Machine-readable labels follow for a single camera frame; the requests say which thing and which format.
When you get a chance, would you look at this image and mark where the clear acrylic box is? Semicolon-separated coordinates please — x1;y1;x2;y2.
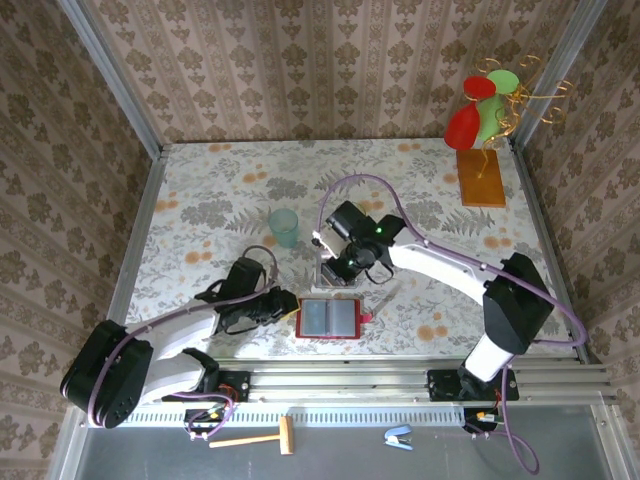
313;244;362;292

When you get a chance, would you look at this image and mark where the blue-green plastic cup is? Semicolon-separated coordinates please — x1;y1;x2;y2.
267;208;301;250

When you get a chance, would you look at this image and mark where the wooden mallet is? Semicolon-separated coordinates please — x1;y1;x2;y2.
208;414;295;456

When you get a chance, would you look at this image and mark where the blue stapler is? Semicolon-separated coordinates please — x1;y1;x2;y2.
383;424;415;452

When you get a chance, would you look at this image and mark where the red plastic wine glass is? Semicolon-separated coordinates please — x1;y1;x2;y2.
443;75;498;151

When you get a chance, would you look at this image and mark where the green plastic wine glass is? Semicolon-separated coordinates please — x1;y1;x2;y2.
476;68;521;143

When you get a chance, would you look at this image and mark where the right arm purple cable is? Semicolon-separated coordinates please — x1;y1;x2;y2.
318;173;589;476

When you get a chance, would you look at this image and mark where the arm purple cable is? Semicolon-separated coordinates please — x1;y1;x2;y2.
318;173;589;476
87;244;280;441

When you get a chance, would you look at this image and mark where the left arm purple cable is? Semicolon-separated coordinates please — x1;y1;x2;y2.
87;244;280;441

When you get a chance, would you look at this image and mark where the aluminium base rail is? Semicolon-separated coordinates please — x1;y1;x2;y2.
69;355;619;407

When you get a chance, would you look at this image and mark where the white slotted cable duct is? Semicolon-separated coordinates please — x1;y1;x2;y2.
88;405;469;429

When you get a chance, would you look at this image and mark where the black connector box with wires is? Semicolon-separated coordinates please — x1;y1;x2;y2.
462;407;501;436
184;407;236;441

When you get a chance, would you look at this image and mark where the gold wire stand wooden base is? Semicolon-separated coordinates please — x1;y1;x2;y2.
455;54;574;209

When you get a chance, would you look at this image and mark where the aluminium side rail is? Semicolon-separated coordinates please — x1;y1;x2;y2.
107;143;169;326
507;138;601;365

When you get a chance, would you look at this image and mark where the aluminium frame post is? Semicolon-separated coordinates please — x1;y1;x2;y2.
509;0;611;149
54;0;166;159

